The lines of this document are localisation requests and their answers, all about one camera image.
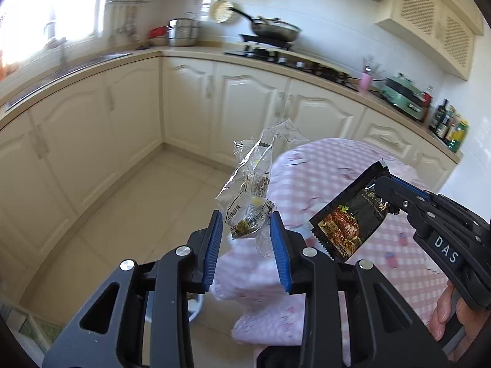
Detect black gas stove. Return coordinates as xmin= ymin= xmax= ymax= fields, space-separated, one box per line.
xmin=226 ymin=34 xmax=358 ymax=91

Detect clear plastic wrapper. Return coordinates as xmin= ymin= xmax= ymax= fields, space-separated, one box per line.
xmin=216 ymin=119 xmax=308 ymax=258

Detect round yellow strainer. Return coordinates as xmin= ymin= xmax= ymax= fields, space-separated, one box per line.
xmin=209 ymin=0 xmax=235 ymax=23

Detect pink utensil cup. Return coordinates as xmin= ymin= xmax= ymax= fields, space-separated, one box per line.
xmin=359 ymin=55 xmax=384 ymax=90

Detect black food sachet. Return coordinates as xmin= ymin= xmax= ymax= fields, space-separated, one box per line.
xmin=310 ymin=162 xmax=389 ymax=263

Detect black frying pan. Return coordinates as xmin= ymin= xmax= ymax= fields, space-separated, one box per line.
xmin=229 ymin=7 xmax=301 ymax=42

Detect green toaster oven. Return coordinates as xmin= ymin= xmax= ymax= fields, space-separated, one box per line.
xmin=381 ymin=73 xmax=428 ymax=123

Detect cream kitchen cabinets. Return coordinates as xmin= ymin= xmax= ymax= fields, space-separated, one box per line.
xmin=1 ymin=49 xmax=462 ymax=300

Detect stainless steel pot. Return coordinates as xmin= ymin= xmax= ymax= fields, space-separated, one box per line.
xmin=167 ymin=17 xmax=201 ymax=47

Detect person's right hand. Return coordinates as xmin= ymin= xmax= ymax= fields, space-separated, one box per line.
xmin=427 ymin=280 xmax=491 ymax=361

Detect sauce bottles group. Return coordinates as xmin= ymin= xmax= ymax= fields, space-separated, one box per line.
xmin=429 ymin=99 xmax=470 ymax=153

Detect pink checkered tablecloth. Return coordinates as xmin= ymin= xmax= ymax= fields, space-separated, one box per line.
xmin=211 ymin=138 xmax=447 ymax=347

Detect light blue trash bin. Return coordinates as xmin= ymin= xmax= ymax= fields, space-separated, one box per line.
xmin=186 ymin=293 xmax=204 ymax=322

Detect kitchen faucet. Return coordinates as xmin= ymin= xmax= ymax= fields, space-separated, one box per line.
xmin=44 ymin=20 xmax=67 ymax=67

